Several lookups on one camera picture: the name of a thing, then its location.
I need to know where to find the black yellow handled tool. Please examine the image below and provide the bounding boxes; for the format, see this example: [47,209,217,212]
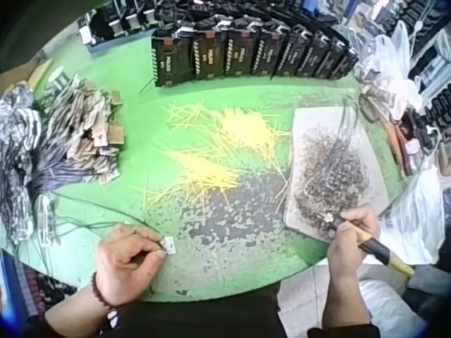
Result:
[326,214,416,277]

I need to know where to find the white tray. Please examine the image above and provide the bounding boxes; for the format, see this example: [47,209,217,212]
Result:
[283,106,391,244]

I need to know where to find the heap of grey cord bundles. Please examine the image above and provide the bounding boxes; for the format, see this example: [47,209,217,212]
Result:
[0,82,59,247]

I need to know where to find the thin black cord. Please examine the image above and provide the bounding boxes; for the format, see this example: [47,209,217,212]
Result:
[45,189,166,247]

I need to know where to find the stack of black cartons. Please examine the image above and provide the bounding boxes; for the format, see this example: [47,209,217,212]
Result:
[78,0,158,49]

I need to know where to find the white sack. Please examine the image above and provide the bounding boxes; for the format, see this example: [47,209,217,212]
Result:
[357,277,429,338]

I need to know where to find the clear plastic bag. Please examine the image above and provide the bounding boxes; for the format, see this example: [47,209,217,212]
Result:
[354,19,424,113]

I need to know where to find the white round stool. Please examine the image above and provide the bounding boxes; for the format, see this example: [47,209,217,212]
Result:
[47,65,81,93]

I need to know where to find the dark beaded bracelet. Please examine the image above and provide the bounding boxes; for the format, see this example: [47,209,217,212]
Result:
[90,270,119,315]

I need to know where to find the pile of yellow sticks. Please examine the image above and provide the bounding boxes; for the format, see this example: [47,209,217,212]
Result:
[139,100,293,218]

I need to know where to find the person's right hand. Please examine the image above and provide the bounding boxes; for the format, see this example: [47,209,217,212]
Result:
[326,206,381,283]

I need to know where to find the person's left hand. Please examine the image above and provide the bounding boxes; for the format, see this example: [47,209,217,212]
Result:
[94,225,168,308]

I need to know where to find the red handled pliers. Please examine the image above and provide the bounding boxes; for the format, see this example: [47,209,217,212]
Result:
[383,118,415,173]

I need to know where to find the white printed plastic bag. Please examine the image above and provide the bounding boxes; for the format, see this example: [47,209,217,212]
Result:
[378,163,447,265]

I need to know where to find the row of black boxes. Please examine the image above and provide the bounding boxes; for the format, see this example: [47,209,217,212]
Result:
[150,10,361,89]

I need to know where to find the shelf of black goods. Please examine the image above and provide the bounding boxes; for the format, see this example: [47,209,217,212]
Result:
[352,0,451,156]

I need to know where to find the small white tag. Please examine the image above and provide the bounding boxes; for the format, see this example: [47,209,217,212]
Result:
[160,235,177,255]

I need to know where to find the heap of brown corded tags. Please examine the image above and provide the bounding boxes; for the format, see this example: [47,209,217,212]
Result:
[44,80,125,186]

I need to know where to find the pile of small metal parts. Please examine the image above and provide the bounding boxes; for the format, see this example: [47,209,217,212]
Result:
[295,125,371,226]

